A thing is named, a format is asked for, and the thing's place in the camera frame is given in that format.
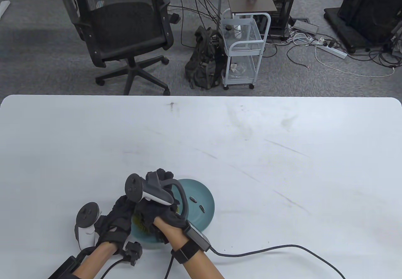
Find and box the person's left hand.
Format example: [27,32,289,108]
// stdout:
[94,195,137,255]

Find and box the person's right hand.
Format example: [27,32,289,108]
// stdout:
[133,168,189,245]

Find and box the teal plate with green beans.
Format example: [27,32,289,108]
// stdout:
[130,215,171,250]

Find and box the person's right forearm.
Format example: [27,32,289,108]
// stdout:
[155,216,225,279]

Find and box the person's left forearm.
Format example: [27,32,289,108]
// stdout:
[74,242,117,279]

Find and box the white black left hand controller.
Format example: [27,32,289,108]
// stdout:
[74,201,101,251]

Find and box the pile of green mung beans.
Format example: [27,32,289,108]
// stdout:
[133,216,155,230]

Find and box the dark green backpack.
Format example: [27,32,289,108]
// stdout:
[184,26,227,90]

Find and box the black mesh office chair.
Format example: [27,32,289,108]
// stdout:
[60,0,181,96]

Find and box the brown side table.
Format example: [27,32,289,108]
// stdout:
[219,0,278,38]

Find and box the grey adapter box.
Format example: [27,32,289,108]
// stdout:
[292,19,319,35]

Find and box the white power strip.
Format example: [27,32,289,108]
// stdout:
[315,44,348,59]

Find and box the black computer tower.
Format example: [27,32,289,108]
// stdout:
[263,0,302,38]

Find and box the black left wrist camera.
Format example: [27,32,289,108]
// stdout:
[123,241,144,266]

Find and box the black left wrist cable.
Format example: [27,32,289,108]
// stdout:
[100,258,130,279]

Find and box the thin black underarm cable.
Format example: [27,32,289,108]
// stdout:
[163,255,175,279]

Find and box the white wire trolley cart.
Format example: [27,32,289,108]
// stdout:
[220,8,271,90]

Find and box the long white floor cable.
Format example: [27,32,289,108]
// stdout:
[315,45,396,78]

